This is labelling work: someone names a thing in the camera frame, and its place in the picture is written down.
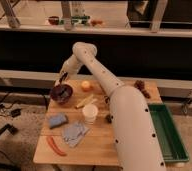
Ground orange round fruit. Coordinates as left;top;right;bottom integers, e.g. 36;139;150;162
81;80;92;91

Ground green plastic tray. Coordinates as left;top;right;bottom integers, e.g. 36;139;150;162
149;104;189;164

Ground white paper cup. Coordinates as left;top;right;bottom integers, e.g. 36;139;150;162
82;104;98;124

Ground black rectangular block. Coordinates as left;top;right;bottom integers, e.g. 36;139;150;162
105;114;112;123

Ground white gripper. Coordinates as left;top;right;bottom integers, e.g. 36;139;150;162
55;59;76;86

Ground blue sponge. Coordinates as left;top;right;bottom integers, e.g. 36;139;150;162
48;113;68;129

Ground yellow banana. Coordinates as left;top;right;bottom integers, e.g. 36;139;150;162
75;94;96;109

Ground dark red background bowl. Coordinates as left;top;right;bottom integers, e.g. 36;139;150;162
48;16;59;25

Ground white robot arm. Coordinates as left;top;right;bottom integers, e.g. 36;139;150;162
60;42;166;171

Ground green brush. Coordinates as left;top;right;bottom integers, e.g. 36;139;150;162
57;88;69;99

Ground orange background object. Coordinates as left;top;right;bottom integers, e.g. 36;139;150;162
90;20;103;26

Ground light blue cloth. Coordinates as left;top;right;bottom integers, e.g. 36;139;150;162
62;121;89;148

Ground wooden table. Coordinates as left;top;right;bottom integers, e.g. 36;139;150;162
33;78;163;167

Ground red chili pepper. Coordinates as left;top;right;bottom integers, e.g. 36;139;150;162
46;136;67;156

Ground green background object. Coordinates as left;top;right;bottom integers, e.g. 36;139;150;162
72;15;90;25

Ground purple bowl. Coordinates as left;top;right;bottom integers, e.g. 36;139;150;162
50;84;73;104

